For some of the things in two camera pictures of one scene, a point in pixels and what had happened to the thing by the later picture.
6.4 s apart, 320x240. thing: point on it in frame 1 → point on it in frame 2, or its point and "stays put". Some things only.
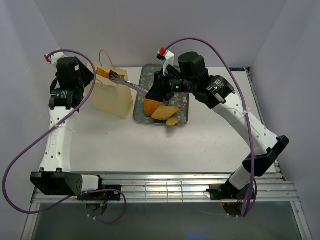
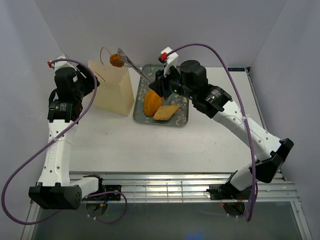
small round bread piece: [172, 121] → [116, 60]
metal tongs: [115, 77] → [127, 61]
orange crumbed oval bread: [150, 106] stays put
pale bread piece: [164, 112] stays put
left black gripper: [88, 75] stays put
